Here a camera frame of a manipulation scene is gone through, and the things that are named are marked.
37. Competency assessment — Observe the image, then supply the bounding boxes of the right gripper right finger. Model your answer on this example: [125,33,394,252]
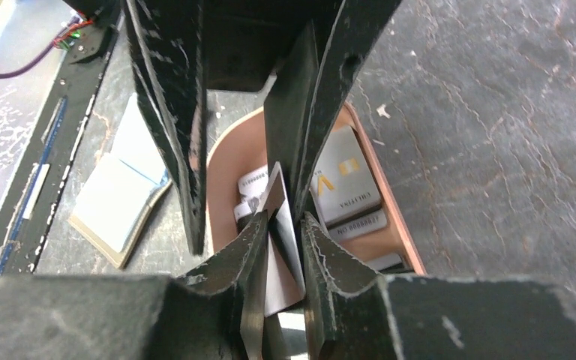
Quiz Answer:
[300,213,576,359]

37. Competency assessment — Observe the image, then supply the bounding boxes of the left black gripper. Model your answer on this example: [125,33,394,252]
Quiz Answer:
[123,0,401,256]

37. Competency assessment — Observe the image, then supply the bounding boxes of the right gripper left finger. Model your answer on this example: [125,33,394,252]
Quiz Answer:
[0,212,269,359]

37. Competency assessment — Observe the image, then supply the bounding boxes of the pink oval tray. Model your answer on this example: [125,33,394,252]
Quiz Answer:
[207,103,426,275]

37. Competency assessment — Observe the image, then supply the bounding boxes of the grey card holder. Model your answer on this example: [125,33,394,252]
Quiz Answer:
[68,93,172,269]

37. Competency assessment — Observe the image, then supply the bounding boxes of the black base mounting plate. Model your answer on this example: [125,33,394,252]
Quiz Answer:
[0,22,119,276]

